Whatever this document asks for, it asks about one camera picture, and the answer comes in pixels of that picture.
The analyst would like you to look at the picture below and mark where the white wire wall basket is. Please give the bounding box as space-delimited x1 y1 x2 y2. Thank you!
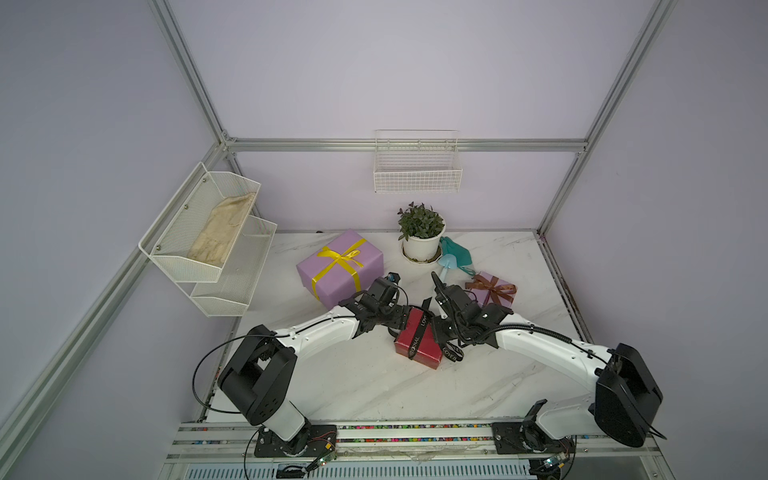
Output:
373 129 463 194

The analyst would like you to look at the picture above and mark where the green potted plant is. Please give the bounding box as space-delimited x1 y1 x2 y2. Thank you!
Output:
397 202 445 241

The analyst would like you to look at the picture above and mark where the brown satin ribbon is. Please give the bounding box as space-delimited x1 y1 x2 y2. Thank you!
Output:
466 273 518 307

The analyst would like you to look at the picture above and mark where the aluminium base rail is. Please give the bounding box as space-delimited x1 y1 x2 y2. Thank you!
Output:
159 420 675 479

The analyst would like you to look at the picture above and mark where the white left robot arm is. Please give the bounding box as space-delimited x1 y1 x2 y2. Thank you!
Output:
214 277 424 457

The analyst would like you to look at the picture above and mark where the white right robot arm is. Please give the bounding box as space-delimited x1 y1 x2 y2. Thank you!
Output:
431 274 663 453

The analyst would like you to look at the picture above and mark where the aluminium frame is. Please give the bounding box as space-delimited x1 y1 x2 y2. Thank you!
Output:
1 1 676 477

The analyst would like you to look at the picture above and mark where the white mesh two-tier shelf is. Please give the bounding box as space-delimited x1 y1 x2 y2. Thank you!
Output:
138 163 277 317

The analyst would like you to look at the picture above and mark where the red gift box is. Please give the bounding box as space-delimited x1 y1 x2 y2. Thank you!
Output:
394 307 443 370

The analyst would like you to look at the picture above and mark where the white plant pot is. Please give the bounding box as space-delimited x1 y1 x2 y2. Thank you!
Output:
401 223 446 263

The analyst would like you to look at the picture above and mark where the beige cloth in shelf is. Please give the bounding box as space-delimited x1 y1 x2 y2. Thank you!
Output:
187 193 257 268

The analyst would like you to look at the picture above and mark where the teal cloth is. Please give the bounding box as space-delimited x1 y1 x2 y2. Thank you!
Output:
439 236 476 276

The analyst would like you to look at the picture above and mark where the black lettered ribbon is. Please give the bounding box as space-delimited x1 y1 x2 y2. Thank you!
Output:
399 298 464 369

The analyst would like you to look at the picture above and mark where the yellow satin ribbon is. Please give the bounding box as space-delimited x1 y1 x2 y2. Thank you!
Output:
311 238 367 299

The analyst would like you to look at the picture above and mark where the large purple gift box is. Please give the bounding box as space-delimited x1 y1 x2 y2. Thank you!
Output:
296 230 384 310

